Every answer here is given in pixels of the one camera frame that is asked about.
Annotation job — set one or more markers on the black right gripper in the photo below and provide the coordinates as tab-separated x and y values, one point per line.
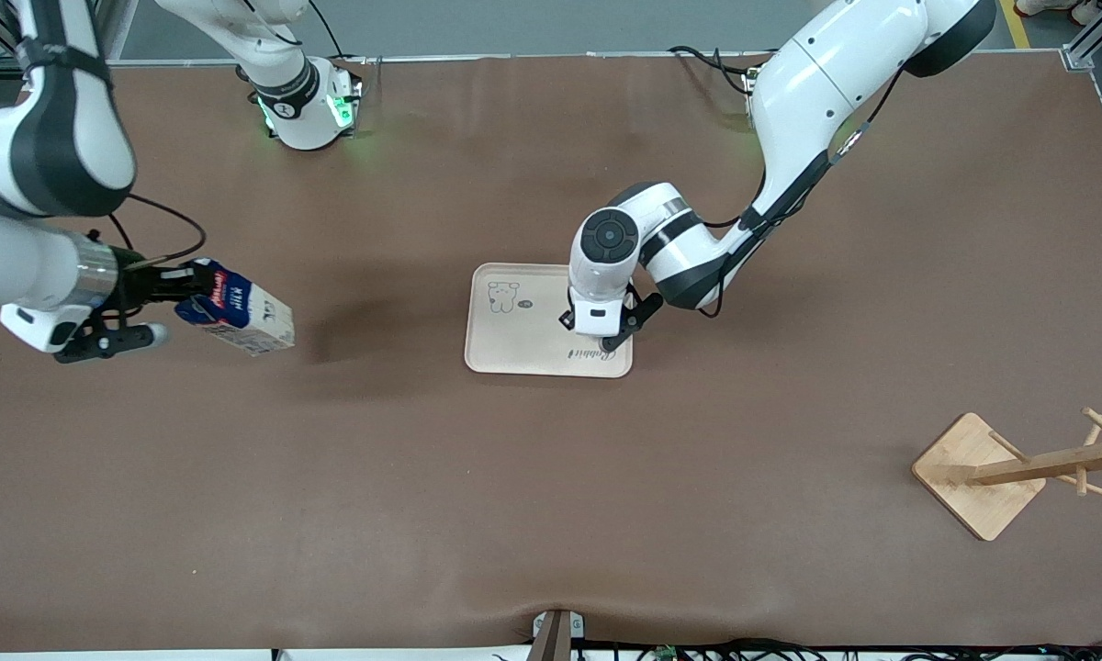
135	282

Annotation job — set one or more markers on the blue milk carton green cap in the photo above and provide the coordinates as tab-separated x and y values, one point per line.
248	321

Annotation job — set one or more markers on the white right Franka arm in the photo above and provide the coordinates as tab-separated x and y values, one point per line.
0	266

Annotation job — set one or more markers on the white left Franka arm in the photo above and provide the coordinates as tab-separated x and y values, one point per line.
817	83

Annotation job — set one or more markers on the white tray with bunny print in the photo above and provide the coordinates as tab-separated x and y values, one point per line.
514	340

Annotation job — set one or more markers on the brown table mat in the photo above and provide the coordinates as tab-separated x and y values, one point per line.
331	505

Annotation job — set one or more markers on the brown pole with grey brackets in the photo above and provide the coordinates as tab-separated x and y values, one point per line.
556	638

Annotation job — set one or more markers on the wooden mug rack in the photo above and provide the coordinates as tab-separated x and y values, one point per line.
978	477

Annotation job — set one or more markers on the white shoe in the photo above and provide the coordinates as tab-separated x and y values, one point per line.
1042	5

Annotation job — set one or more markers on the aluminium frame profile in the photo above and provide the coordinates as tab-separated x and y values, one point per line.
115	28
1097	37

